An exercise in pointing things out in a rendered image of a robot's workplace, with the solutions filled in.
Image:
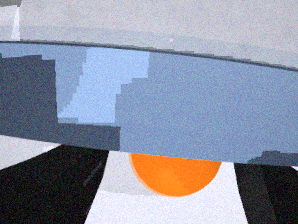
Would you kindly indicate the low clear corner walls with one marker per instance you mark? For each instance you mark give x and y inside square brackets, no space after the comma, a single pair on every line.
[152,40]

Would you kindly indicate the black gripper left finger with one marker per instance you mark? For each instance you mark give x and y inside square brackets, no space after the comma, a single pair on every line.
[55,187]

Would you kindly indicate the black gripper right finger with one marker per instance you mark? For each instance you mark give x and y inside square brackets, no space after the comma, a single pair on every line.
[269,194]

